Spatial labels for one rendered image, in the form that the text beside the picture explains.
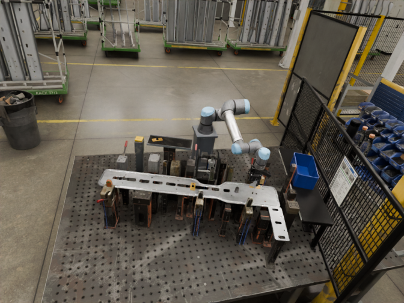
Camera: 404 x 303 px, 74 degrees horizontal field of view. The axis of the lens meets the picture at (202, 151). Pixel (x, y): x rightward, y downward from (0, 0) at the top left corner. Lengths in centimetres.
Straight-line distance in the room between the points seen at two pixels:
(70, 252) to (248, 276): 124
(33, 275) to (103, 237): 99
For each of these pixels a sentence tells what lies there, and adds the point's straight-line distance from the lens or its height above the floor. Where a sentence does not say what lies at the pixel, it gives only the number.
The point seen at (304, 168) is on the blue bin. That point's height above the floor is 103.
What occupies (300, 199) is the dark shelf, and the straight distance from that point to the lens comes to 220.
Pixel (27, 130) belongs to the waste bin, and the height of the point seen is 30.
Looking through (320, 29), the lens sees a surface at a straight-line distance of 449.
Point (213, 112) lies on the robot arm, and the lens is 243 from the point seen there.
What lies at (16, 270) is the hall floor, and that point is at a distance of 309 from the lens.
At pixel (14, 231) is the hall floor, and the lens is 339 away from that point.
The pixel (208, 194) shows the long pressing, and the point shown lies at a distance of 204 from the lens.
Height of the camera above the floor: 243
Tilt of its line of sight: 36 degrees down
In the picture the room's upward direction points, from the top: 8 degrees clockwise
